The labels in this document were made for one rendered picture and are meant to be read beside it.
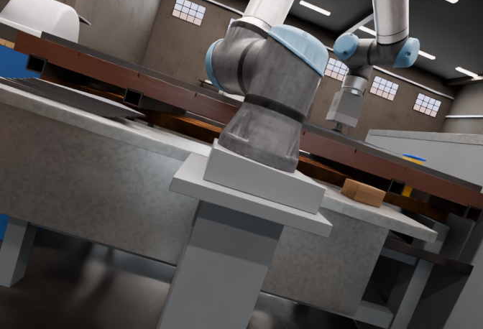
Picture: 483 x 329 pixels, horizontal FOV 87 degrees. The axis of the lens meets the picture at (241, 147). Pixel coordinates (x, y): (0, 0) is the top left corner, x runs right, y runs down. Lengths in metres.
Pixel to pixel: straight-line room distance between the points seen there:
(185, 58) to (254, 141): 11.45
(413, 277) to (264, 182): 0.92
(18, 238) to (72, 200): 0.30
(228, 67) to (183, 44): 11.45
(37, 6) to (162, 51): 8.17
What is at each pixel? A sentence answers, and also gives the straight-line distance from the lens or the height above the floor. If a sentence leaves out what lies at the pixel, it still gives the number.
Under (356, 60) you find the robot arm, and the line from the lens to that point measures 0.89.
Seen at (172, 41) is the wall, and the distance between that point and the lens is 12.06.
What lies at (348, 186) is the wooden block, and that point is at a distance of 0.82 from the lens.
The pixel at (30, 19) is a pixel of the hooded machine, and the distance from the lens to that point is 4.18.
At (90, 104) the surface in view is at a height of 0.70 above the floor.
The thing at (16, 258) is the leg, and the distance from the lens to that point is 1.20.
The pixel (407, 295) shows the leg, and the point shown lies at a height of 0.38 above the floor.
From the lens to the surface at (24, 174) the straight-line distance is 0.98.
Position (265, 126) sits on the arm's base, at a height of 0.79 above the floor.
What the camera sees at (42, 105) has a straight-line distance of 0.74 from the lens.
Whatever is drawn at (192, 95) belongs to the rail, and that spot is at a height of 0.81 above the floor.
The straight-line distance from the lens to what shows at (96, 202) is 0.89.
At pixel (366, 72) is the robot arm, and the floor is 1.08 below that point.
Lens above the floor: 0.77
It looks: 5 degrees down
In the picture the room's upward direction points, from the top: 19 degrees clockwise
